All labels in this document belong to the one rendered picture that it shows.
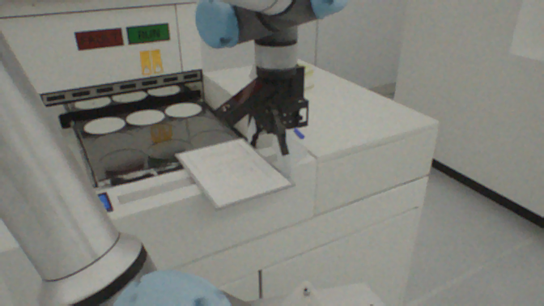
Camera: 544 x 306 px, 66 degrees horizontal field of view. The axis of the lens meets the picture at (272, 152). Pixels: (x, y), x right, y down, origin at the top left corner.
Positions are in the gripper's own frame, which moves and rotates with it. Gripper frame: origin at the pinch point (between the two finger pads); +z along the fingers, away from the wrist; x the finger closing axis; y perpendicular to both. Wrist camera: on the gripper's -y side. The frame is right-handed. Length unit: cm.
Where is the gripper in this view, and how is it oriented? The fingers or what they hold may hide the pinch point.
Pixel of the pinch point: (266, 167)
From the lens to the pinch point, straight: 82.8
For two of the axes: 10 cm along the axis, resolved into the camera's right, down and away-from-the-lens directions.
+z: 0.0, 8.8, 4.7
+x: -4.9, -4.1, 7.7
